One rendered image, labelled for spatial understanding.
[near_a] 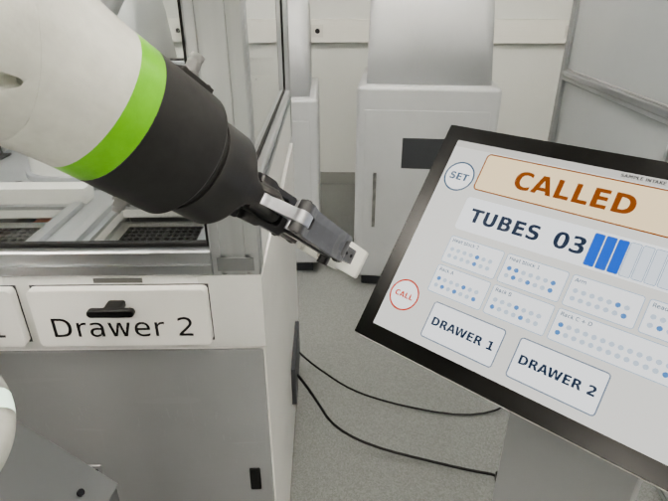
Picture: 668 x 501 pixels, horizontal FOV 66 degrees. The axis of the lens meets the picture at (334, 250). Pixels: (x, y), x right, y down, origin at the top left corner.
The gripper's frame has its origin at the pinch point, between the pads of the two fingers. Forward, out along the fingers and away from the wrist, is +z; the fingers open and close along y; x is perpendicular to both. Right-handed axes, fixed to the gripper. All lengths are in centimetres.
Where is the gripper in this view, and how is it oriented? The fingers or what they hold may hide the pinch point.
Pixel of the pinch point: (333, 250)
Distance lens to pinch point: 52.1
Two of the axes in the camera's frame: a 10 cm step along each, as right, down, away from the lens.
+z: 5.1, 3.2, 7.9
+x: -4.4, 9.0, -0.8
